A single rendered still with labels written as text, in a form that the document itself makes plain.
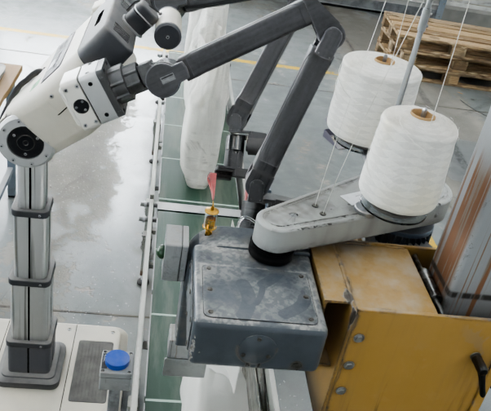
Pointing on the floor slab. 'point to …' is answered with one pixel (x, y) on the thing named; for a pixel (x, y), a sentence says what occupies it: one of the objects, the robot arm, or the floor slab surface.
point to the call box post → (113, 400)
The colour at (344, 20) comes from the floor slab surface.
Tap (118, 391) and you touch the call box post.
